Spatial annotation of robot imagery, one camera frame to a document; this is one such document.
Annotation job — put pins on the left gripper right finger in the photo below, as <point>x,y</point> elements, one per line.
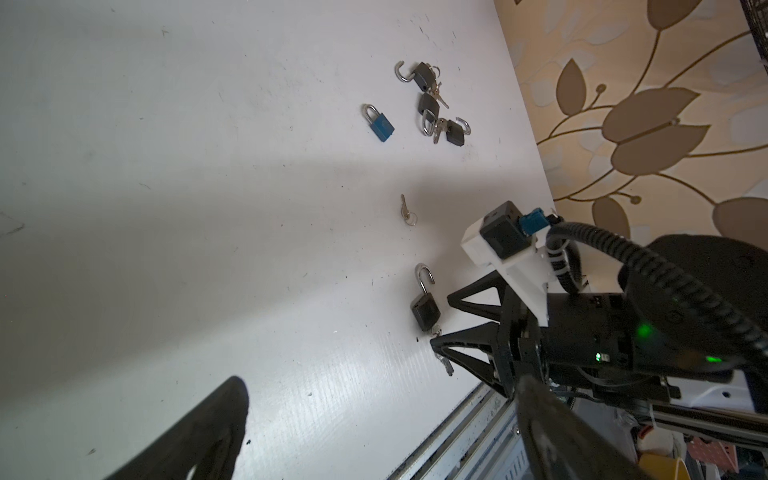
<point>560,445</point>

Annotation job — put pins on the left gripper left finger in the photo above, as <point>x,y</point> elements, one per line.
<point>204,444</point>

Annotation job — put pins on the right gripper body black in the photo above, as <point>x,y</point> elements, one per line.
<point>518,344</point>

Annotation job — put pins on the black padlock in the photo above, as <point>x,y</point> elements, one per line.
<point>424,307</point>
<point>456,131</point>
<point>428,109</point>

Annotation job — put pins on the small key with ring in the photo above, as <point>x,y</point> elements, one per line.
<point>409,217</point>

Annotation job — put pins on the blue padlock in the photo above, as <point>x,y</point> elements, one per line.
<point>378,122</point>

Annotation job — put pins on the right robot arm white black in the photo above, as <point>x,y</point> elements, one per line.
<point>629,320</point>

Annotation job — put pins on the yellow object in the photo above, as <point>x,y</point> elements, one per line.
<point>664,468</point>

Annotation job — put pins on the black padlock open shackle far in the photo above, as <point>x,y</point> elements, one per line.
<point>424,75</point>

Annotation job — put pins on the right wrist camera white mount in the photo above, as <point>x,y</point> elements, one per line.
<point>513,243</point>

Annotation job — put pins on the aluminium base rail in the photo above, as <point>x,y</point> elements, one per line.
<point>480,439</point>

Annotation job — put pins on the right wall wire basket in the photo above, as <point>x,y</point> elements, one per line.
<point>756,15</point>

